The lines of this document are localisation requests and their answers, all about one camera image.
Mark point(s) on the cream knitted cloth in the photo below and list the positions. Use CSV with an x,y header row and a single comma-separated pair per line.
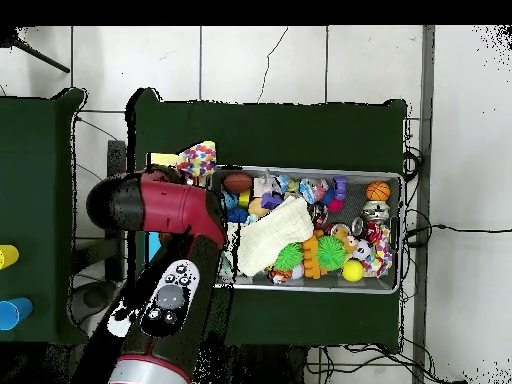
x,y
276,236

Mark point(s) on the polka dot cloth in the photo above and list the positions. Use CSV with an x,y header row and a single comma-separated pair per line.
x,y
384,248
198,160

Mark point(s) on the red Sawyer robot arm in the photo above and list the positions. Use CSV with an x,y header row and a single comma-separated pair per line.
x,y
172,208

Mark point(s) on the wooden box with three holes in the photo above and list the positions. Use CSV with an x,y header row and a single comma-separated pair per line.
x,y
162,159

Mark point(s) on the blue spiky rubber ball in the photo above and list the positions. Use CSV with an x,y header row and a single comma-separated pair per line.
x,y
238,216

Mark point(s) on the globe print ball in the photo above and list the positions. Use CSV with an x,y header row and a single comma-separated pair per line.
x,y
232,200

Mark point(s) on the brown toy football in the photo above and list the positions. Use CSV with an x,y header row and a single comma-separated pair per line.
x,y
238,182

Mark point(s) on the green spiky rubber ball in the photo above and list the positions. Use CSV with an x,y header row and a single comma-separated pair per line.
x,y
288,256
331,252

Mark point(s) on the mint knitted cloth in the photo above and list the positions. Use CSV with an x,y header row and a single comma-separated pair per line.
x,y
226,268

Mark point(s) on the dark green table cloth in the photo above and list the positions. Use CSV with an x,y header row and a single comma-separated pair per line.
x,y
280,136
36,180

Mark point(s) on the brown monkey plush toy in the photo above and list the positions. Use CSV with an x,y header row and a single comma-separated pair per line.
x,y
346,240

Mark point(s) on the orange toy basketball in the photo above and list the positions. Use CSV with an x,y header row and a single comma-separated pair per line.
x,y
378,191

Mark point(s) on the black upright panel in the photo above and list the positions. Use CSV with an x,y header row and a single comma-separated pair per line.
x,y
116,156

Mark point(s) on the grey stand foot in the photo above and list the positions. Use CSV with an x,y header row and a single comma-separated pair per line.
x,y
94,298

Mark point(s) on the yellow cup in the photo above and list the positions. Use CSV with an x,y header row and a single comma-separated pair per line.
x,y
8,256

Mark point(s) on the blue cup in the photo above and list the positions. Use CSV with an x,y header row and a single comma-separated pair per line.
x,y
14,314

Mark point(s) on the black tripod leg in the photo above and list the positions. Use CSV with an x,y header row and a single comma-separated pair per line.
x,y
40,55

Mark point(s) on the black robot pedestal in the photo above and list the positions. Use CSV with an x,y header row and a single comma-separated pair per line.
x,y
260,368

